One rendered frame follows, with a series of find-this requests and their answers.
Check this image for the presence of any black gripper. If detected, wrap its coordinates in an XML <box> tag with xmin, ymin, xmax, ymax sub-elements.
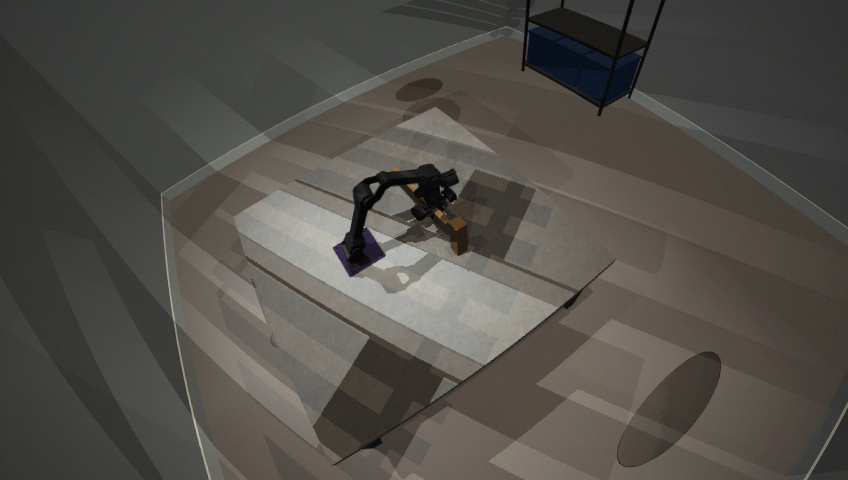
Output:
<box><xmin>411</xmin><ymin>187</ymin><xmax>457</xmax><ymax>221</ymax></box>

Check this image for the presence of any brown wooden post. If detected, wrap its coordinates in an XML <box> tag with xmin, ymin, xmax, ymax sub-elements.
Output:
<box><xmin>448</xmin><ymin>215</ymin><xmax>468</xmax><ymax>256</ymax></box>

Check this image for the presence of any brown wooden board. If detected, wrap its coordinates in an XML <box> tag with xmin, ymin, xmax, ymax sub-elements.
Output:
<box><xmin>392</xmin><ymin>167</ymin><xmax>450</xmax><ymax>235</ymax></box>

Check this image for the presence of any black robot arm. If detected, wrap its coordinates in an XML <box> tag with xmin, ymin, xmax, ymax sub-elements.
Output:
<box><xmin>341</xmin><ymin>163</ymin><xmax>460</xmax><ymax>268</ymax></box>

